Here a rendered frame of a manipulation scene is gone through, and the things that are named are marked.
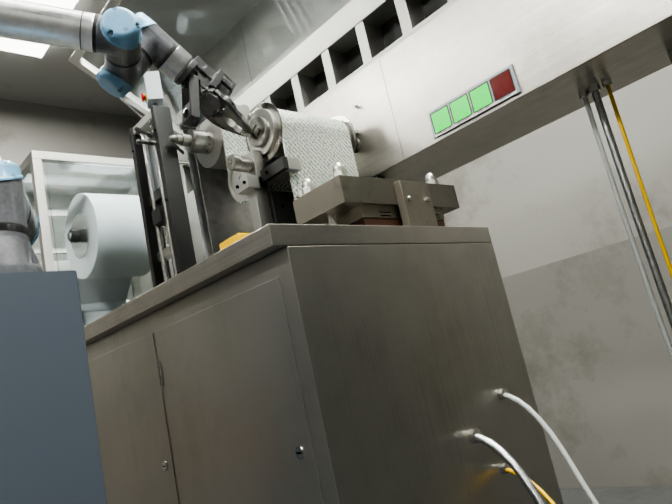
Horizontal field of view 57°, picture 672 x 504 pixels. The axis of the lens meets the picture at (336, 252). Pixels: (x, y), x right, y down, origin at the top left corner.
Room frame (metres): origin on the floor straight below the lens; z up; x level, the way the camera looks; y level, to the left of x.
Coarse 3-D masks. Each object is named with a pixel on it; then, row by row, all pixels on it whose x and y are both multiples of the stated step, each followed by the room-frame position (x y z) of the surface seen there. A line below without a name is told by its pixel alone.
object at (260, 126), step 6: (252, 120) 1.43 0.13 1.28; (258, 120) 1.41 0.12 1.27; (264, 120) 1.40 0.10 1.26; (252, 126) 1.43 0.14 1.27; (258, 126) 1.42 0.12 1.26; (264, 126) 1.40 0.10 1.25; (252, 132) 1.43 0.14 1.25; (258, 132) 1.42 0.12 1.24; (264, 132) 1.40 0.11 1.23; (252, 138) 1.44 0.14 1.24; (258, 138) 1.42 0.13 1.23; (264, 138) 1.41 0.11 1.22; (252, 144) 1.44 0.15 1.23; (258, 144) 1.42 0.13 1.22; (264, 144) 1.42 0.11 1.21
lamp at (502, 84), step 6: (504, 72) 1.30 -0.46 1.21; (498, 78) 1.32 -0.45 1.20; (504, 78) 1.31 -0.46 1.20; (510, 78) 1.30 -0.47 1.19; (492, 84) 1.33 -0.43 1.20; (498, 84) 1.32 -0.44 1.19; (504, 84) 1.31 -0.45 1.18; (510, 84) 1.30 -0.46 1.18; (498, 90) 1.32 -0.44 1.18; (504, 90) 1.31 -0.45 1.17; (510, 90) 1.30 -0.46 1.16; (498, 96) 1.33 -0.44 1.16
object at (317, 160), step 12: (288, 144) 1.40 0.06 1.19; (300, 144) 1.43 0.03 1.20; (312, 144) 1.46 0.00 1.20; (324, 144) 1.49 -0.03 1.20; (288, 156) 1.40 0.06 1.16; (300, 156) 1.43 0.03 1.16; (312, 156) 1.45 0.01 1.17; (324, 156) 1.48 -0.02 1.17; (336, 156) 1.51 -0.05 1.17; (348, 156) 1.54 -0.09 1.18; (312, 168) 1.45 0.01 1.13; (324, 168) 1.48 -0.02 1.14; (348, 168) 1.54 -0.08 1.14; (300, 180) 1.41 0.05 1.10; (312, 180) 1.44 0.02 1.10; (324, 180) 1.47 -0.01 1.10
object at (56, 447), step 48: (0, 288) 0.95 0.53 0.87; (48, 288) 1.00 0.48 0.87; (0, 336) 0.94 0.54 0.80; (48, 336) 0.99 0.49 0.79; (0, 384) 0.94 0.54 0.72; (48, 384) 0.98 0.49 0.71; (0, 432) 0.93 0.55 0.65; (48, 432) 0.98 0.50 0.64; (96, 432) 1.03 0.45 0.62; (0, 480) 0.93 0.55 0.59; (48, 480) 0.97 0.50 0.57; (96, 480) 1.02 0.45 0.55
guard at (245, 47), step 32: (128, 0) 1.75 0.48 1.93; (160, 0) 1.73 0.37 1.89; (192, 0) 1.71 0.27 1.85; (224, 0) 1.69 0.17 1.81; (256, 0) 1.67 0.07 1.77; (288, 0) 1.65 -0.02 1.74; (320, 0) 1.63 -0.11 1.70; (192, 32) 1.82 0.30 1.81; (224, 32) 1.80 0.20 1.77; (256, 32) 1.78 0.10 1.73; (288, 32) 1.76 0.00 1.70; (96, 64) 2.03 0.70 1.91; (224, 64) 1.92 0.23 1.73; (256, 64) 1.90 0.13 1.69
